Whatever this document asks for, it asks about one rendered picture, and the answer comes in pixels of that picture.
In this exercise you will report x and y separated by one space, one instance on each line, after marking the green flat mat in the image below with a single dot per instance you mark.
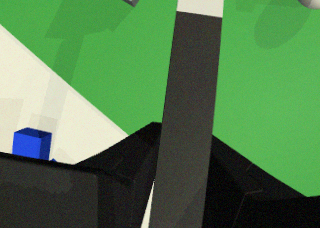
268 89

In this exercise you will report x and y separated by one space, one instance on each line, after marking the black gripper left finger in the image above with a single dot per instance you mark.
107 190

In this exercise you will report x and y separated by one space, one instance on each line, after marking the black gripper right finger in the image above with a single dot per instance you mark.
242 195

